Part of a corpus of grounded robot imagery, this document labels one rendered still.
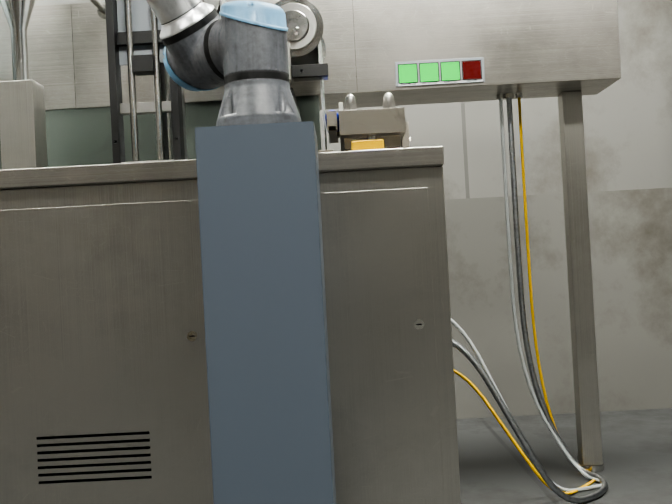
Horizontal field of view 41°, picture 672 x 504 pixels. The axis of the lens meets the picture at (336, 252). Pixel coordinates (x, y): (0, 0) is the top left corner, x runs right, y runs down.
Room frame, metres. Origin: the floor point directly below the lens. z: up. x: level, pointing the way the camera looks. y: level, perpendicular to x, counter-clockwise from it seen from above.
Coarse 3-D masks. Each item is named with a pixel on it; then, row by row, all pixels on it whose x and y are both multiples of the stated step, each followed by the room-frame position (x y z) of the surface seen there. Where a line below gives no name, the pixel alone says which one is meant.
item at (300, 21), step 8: (288, 16) 2.20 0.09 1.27; (296, 16) 2.20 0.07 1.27; (304, 16) 2.20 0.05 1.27; (288, 24) 2.20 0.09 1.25; (296, 24) 2.20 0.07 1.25; (304, 24) 2.20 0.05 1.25; (288, 32) 2.20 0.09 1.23; (304, 32) 2.20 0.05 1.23; (288, 40) 2.21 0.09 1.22; (296, 40) 2.21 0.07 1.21
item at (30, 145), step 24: (0, 0) 2.31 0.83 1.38; (24, 0) 2.31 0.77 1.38; (24, 24) 2.32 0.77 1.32; (24, 48) 2.32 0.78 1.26; (24, 72) 2.32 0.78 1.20; (0, 96) 2.29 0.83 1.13; (24, 96) 2.29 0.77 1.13; (0, 120) 2.29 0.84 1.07; (24, 120) 2.29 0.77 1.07; (24, 144) 2.29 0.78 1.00
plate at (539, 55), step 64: (256, 0) 2.55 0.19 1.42; (320, 0) 2.54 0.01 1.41; (384, 0) 2.54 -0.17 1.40; (448, 0) 2.54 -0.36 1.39; (512, 0) 2.54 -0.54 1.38; (576, 0) 2.53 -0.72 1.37; (0, 64) 2.56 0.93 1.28; (64, 64) 2.55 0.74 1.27; (384, 64) 2.54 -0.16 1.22; (512, 64) 2.54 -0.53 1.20; (576, 64) 2.53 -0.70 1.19
